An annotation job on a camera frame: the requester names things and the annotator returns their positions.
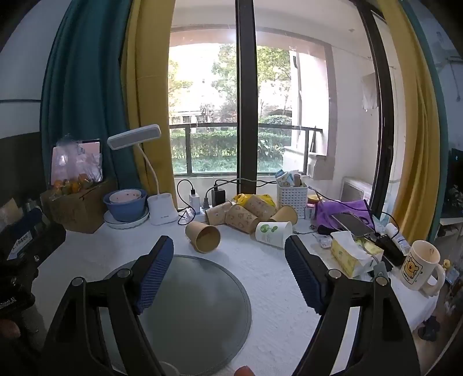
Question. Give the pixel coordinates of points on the patterned brown paper cup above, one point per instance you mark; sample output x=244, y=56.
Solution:
x=261, y=208
x=218, y=213
x=240, y=218

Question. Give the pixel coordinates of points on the hanging white cloth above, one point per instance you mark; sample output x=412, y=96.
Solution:
x=369, y=90

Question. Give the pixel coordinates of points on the white bear-print mug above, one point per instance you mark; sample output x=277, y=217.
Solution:
x=419, y=265

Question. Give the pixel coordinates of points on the white plate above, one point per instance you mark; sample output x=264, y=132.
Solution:
x=123, y=224

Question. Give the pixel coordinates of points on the white desk lamp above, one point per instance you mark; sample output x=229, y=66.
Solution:
x=162, y=209

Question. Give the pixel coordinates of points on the yellow curtain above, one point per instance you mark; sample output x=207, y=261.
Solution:
x=148, y=90
x=412, y=126

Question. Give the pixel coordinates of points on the plain brown paper cup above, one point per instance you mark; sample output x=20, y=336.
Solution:
x=284, y=215
x=203, y=236

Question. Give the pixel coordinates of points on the plastic bag of oranges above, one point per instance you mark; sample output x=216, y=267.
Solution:
x=74, y=170

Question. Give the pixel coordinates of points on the white power strip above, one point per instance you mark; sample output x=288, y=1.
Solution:
x=190, y=215

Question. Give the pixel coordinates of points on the white charger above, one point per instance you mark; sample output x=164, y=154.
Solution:
x=194, y=199

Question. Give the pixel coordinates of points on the packets in basket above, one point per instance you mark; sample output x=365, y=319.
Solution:
x=287, y=178

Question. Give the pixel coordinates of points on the white outdoor appliance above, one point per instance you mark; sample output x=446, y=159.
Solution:
x=356, y=189

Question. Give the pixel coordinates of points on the yellow plastic bag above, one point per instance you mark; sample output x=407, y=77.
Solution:
x=242, y=198

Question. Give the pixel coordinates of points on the yellow tissue box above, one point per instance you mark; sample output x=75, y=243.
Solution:
x=349, y=256

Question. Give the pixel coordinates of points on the black oblong case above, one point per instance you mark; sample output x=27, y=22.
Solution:
x=390, y=249

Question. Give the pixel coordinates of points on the purple cloth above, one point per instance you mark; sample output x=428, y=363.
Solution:
x=329, y=211

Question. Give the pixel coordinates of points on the black charger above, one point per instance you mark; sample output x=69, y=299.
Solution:
x=218, y=197

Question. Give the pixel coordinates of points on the cardboard box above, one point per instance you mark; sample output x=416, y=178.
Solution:
x=79, y=211

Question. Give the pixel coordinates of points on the white spray bottle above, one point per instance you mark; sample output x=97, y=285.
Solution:
x=398, y=238

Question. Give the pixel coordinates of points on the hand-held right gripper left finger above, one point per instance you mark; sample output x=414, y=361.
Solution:
x=154, y=276

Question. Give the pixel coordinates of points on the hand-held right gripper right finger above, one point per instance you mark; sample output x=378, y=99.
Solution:
x=306, y=276

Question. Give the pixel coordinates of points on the white plastic basket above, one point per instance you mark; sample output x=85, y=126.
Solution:
x=292, y=200

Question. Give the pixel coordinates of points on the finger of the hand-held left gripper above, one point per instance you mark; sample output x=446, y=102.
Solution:
x=30, y=217

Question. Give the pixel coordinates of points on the person's left hand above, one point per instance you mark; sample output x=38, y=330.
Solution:
x=9, y=328

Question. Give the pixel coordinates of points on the round grey mat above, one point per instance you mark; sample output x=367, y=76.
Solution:
x=202, y=307

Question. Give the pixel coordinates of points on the blue bowl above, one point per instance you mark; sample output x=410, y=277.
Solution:
x=124, y=211

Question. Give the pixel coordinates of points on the white green-print paper cup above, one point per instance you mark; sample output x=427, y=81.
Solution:
x=273, y=234

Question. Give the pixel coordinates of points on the small yellow-lid jar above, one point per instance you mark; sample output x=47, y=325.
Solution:
x=314, y=199

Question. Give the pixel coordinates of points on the balcony railing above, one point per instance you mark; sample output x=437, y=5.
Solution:
x=217, y=127

